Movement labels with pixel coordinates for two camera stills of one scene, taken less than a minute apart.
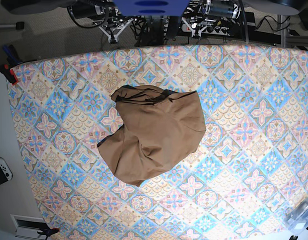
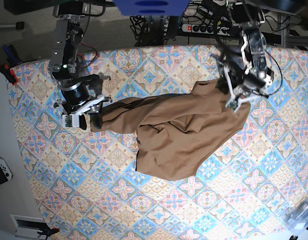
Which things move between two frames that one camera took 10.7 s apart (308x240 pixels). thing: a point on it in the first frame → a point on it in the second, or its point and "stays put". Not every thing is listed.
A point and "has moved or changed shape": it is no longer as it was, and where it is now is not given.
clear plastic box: (301, 216) stays put
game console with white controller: (2, 173) stays put
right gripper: (196, 28) → (242, 83)
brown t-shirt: (160, 127) has moved or changed shape
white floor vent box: (27, 227) stays put
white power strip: (215, 30) stays put
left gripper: (113, 28) → (77, 101)
